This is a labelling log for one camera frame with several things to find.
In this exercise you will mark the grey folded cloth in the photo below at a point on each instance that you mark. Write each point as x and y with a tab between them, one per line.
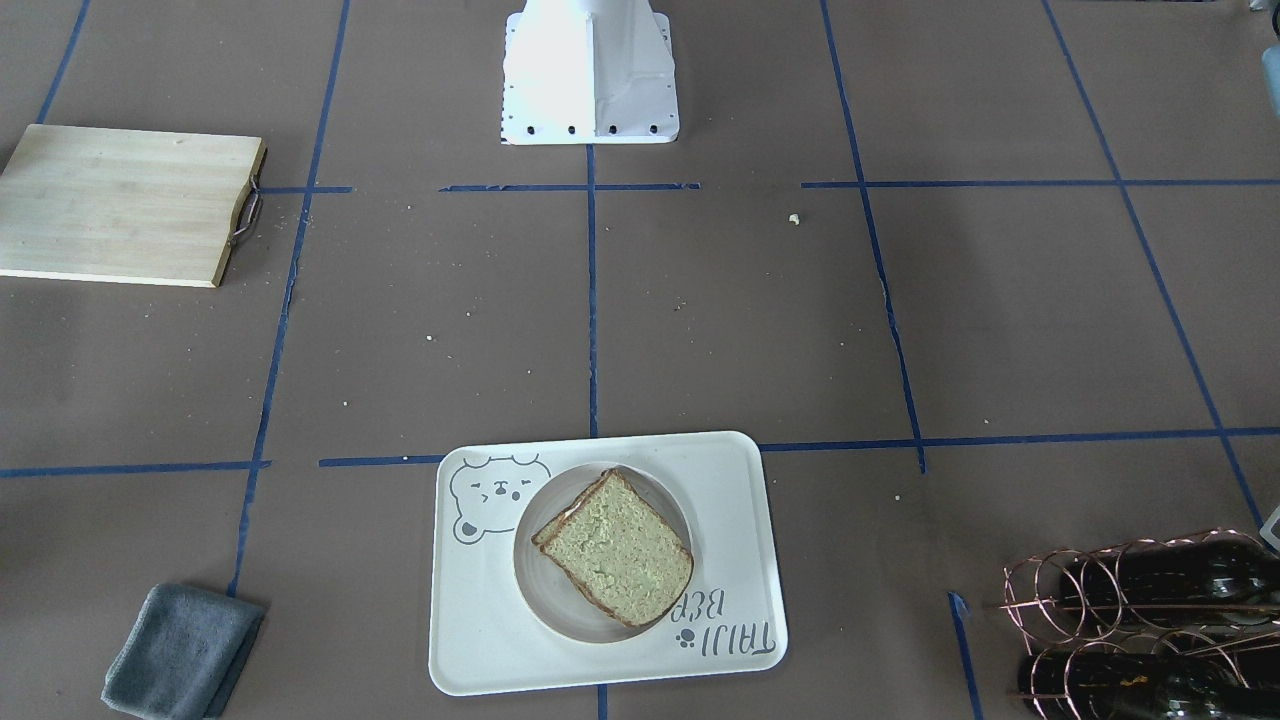
184	656

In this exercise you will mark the dark wine bottle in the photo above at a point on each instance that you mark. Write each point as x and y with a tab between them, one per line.
1219	581
1097	684

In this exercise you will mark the dark wine bottle front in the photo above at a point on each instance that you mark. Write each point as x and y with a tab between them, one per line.
1219	581

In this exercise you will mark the bread slice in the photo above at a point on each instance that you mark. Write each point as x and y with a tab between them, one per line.
618	551

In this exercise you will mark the white bear tray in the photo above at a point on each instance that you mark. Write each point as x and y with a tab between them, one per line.
483	639

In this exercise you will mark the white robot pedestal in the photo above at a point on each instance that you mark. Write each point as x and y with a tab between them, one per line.
579	72

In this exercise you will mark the dark wine bottle back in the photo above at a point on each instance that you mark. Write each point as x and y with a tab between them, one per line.
1097	684

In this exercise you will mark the copper wire bottle rack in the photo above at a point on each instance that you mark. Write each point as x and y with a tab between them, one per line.
1030	599

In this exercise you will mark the white round plate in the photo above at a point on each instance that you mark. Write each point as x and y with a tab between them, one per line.
546	590

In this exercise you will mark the wooden cutting board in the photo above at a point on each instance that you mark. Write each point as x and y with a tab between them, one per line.
127	206

